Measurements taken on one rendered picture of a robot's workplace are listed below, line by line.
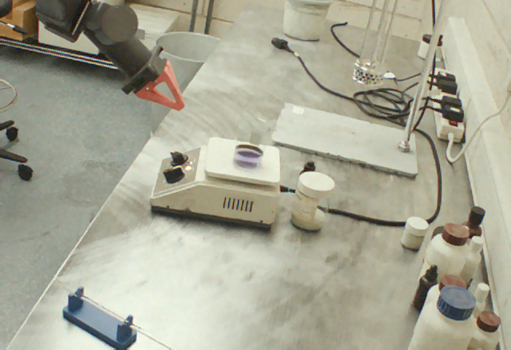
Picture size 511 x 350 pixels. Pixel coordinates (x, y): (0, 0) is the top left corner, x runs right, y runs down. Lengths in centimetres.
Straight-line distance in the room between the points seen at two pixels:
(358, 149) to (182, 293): 60
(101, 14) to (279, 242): 44
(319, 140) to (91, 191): 130
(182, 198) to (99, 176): 157
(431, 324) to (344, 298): 20
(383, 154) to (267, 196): 41
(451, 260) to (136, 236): 47
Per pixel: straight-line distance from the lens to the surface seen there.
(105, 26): 106
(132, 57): 113
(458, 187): 145
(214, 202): 112
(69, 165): 274
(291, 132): 146
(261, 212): 113
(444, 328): 89
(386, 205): 130
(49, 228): 239
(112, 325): 92
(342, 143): 146
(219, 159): 114
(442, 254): 107
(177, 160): 119
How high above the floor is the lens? 138
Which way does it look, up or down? 28 degrees down
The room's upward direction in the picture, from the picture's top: 11 degrees clockwise
